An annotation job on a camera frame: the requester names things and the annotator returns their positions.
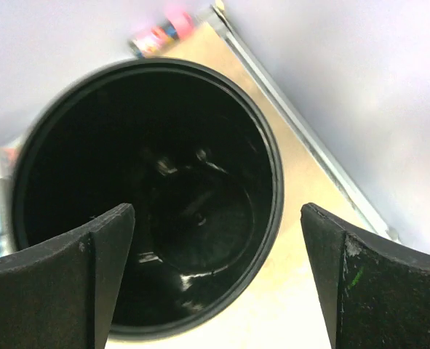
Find large black plastic bucket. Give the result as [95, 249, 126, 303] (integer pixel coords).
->
[10, 58, 284, 342]

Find aluminium table edge rail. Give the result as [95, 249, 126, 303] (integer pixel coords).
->
[195, 3, 401, 244]

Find pink colourful bottle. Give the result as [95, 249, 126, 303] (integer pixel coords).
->
[128, 11, 196, 58]

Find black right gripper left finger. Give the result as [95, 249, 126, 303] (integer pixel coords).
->
[0, 204, 135, 348]

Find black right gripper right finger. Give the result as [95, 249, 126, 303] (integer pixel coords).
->
[300, 203, 430, 348]

